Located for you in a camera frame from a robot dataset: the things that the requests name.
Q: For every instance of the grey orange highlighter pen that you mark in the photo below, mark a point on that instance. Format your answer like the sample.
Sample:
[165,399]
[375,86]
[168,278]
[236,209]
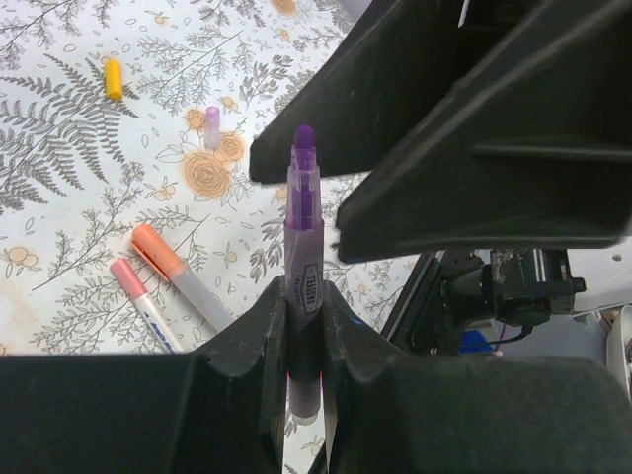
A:
[191,287]

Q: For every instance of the purple pen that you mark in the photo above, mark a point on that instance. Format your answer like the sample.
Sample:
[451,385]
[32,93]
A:
[303,277]

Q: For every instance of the floral tablecloth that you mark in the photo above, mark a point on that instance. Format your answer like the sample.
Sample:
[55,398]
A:
[79,170]

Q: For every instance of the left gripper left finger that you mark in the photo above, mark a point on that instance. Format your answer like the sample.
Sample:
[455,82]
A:
[217,409]

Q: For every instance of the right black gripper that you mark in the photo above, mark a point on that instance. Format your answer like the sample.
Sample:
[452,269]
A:
[531,148]

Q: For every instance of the pink pen cap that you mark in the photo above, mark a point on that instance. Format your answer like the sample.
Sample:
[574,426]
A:
[128,279]

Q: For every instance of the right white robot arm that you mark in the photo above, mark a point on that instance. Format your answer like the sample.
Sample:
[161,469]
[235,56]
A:
[602,281]

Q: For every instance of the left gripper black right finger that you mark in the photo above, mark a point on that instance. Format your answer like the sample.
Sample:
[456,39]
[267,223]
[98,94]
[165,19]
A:
[390,412]

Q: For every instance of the orange pen cap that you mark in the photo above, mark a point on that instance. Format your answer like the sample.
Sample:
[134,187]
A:
[156,252]

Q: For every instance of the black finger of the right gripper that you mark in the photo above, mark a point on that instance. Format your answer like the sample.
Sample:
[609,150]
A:
[398,61]

